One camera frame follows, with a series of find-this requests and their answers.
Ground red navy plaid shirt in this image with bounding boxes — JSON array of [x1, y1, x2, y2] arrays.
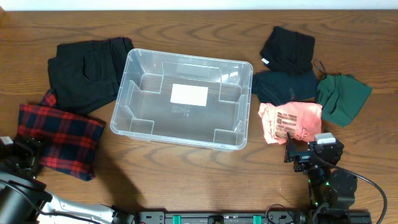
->
[[17, 89, 105, 181]]

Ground clear plastic storage bin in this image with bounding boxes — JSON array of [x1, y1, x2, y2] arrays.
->
[[110, 49, 253, 151]]

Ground pink printed t-shirt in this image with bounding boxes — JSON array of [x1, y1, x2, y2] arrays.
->
[[258, 102, 322, 144]]

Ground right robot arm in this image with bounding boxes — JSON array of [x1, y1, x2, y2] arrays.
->
[[284, 133, 358, 213]]

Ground dark teal folded garment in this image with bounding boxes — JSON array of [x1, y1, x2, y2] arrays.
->
[[252, 70, 318, 106]]

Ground large black garment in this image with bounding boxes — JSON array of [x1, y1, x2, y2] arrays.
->
[[47, 37, 134, 115]]

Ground black mounting rail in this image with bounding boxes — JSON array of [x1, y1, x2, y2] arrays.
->
[[134, 210, 372, 224]]

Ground small black folded garment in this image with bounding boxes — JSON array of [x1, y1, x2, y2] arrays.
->
[[259, 26, 315, 75]]

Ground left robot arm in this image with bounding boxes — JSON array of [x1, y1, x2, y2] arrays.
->
[[1, 136, 136, 223]]

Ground white label in bin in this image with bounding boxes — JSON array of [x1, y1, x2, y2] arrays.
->
[[170, 83, 208, 106]]

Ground green folded garment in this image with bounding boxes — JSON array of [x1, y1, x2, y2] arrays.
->
[[317, 74, 373, 128]]

